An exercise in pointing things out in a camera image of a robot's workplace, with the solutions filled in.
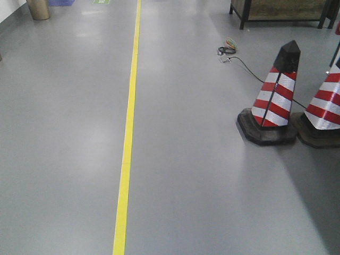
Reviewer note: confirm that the red white traffic cone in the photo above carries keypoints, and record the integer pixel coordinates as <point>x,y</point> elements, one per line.
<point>267,122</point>

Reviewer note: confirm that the yellow floor tape line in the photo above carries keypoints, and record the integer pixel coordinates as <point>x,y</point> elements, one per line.
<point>121,222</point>

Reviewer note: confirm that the dark wooden bench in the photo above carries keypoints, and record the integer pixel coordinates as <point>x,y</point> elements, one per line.
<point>285,11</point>

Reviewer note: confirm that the brass cylindrical bin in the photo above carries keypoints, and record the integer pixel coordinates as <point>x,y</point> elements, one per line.
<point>39,9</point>

